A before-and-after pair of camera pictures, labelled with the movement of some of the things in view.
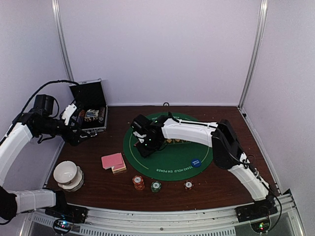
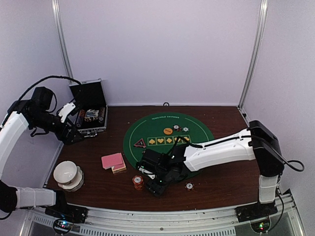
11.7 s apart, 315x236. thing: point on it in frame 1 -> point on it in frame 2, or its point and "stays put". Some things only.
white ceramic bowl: (65, 172) stays put
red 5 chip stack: (139, 183) stays put
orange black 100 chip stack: (188, 185) stays put
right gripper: (145, 152) -> (156, 190)
